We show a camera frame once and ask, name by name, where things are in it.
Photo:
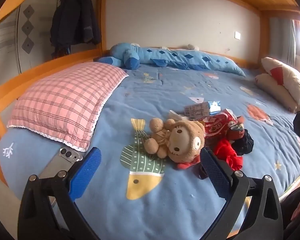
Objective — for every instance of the black satin scrunchie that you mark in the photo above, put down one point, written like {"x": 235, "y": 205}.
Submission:
{"x": 245, "y": 142}

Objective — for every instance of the crumpled grey packet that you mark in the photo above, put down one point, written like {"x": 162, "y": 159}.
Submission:
{"x": 175, "y": 115}

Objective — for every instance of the dark hanging jacket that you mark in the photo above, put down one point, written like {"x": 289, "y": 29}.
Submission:
{"x": 72, "y": 17}

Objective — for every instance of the red snack wrapper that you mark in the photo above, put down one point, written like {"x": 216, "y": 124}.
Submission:
{"x": 217, "y": 125}

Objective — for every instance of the grey curtain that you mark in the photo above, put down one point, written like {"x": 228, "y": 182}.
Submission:
{"x": 280, "y": 40}

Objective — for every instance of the blue plush crocodile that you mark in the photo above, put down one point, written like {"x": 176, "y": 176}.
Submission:
{"x": 177, "y": 57}

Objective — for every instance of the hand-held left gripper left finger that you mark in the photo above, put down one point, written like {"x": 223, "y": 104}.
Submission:
{"x": 85, "y": 172}

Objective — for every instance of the small white plush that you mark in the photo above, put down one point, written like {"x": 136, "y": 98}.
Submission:
{"x": 192, "y": 46}

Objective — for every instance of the person's dark clothing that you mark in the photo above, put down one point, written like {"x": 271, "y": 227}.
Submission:
{"x": 297, "y": 205}

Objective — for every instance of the red cloth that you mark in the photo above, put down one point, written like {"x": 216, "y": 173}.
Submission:
{"x": 227, "y": 152}

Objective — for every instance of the silver smartphone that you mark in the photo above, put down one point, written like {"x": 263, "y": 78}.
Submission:
{"x": 62, "y": 160}

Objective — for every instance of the blue and white milk carton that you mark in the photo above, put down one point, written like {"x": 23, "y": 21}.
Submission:
{"x": 200, "y": 110}

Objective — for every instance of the brown teddy bear plush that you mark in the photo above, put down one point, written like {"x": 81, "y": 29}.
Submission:
{"x": 182, "y": 140}

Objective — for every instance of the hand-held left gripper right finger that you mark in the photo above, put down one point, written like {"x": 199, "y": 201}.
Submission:
{"x": 215, "y": 175}

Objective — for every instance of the blue fish print blanket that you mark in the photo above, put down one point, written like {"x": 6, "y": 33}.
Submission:
{"x": 165, "y": 92}

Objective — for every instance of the plain cream pillow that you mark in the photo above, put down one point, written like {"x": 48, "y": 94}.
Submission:
{"x": 275, "y": 90}

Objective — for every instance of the wooden bunk bed frame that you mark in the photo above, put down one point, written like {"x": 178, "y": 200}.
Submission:
{"x": 103, "y": 17}

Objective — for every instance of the pink plaid pillow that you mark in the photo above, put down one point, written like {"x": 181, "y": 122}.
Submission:
{"x": 65, "y": 97}

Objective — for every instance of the wardrobe with diamond pattern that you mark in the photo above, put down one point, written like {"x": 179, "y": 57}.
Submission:
{"x": 5, "y": 45}

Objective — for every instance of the cream pillow with red pattern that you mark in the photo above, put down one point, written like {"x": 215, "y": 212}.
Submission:
{"x": 290, "y": 80}

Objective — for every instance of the white wall switch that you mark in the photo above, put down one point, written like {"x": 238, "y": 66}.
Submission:
{"x": 237, "y": 35}

